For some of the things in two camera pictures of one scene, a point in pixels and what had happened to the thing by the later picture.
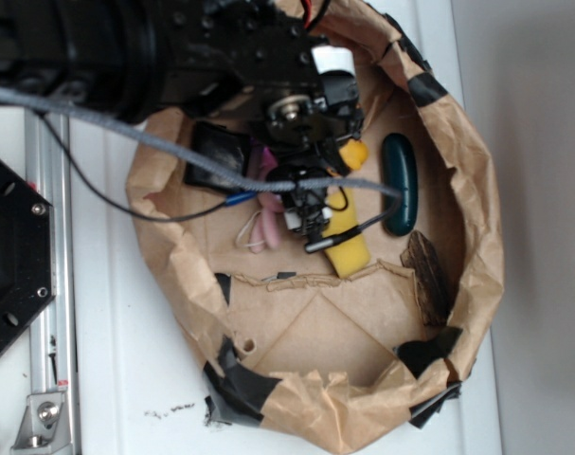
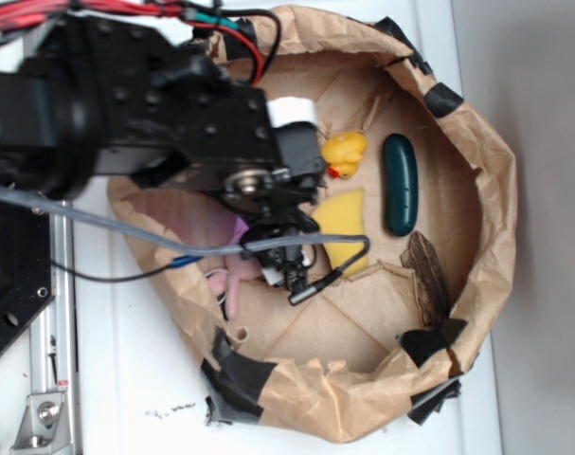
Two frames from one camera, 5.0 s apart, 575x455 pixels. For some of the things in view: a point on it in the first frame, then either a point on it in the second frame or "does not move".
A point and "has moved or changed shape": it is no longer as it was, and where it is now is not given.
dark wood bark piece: x=432 y=285 does not move
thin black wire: x=228 y=200 to x=171 y=263
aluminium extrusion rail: x=48 y=172 does not move
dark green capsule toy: x=399 y=171 does not move
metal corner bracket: x=44 y=426 does not move
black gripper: x=305 y=129 to x=277 y=199
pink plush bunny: x=261 y=163 has moved or changed shape
